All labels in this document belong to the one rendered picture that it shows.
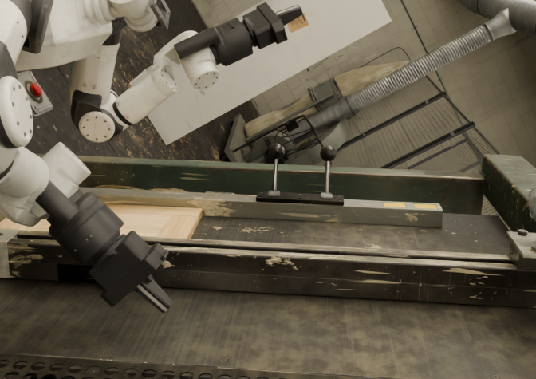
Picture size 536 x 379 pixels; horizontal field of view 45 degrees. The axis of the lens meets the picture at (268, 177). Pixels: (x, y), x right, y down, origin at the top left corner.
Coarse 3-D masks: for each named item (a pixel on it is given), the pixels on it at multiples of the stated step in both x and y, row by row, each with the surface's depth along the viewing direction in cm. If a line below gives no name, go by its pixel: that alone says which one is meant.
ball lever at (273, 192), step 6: (276, 144) 149; (270, 150) 149; (276, 150) 148; (282, 150) 149; (270, 156) 150; (276, 156) 149; (282, 156) 150; (276, 162) 149; (276, 168) 149; (276, 174) 148; (276, 180) 148; (276, 186) 148; (270, 192) 147; (276, 192) 147
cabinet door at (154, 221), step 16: (112, 208) 146; (128, 208) 146; (144, 208) 146; (160, 208) 146; (176, 208) 147; (192, 208) 147; (0, 224) 135; (16, 224) 135; (48, 224) 136; (128, 224) 137; (144, 224) 137; (160, 224) 138; (176, 224) 137; (192, 224) 137
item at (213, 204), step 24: (96, 192) 150; (120, 192) 150; (144, 192) 151; (168, 192) 151; (192, 192) 151; (240, 216) 147; (264, 216) 147; (288, 216) 146; (312, 216) 146; (336, 216) 145; (360, 216) 145; (384, 216) 144; (408, 216) 144; (432, 216) 144
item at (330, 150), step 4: (324, 148) 148; (328, 148) 148; (332, 148) 148; (320, 152) 149; (324, 152) 148; (328, 152) 147; (332, 152) 147; (336, 152) 149; (324, 156) 148; (328, 156) 147; (332, 156) 148; (324, 160) 149; (328, 160) 148; (328, 164) 148; (328, 168) 148; (328, 172) 148; (328, 176) 147; (328, 180) 147; (328, 184) 147; (328, 188) 147; (324, 192) 147; (328, 192) 147; (324, 196) 146; (328, 196) 146; (332, 196) 146
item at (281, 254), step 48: (0, 240) 113; (48, 240) 113; (144, 240) 114; (192, 240) 115; (528, 240) 109; (192, 288) 112; (240, 288) 111; (288, 288) 110; (336, 288) 110; (384, 288) 109; (432, 288) 108; (480, 288) 108; (528, 288) 107
